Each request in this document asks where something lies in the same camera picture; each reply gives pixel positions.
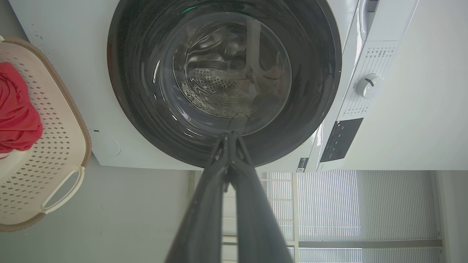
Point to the round filter cover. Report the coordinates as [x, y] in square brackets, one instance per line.
[106, 146]

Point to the white program dial knob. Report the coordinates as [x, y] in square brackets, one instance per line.
[368, 86]

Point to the white window blinds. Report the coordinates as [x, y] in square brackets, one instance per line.
[329, 204]

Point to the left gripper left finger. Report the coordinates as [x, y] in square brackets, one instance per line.
[204, 212]

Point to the round glass washing machine door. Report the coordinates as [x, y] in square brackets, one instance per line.
[146, 109]

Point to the white detergent drawer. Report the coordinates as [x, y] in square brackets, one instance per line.
[380, 22]

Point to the steel washing drum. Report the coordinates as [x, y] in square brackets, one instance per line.
[219, 76]

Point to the red garment with white trim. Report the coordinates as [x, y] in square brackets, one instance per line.
[18, 109]

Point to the small dark label sticker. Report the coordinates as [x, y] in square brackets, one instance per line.
[302, 164]

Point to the black display panel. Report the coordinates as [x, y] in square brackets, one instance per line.
[342, 140]

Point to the white front-load washing machine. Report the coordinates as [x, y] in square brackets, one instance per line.
[73, 54]

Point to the beige perforated laundry basket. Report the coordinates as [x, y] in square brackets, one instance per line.
[55, 153]

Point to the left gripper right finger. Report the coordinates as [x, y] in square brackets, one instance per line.
[256, 219]

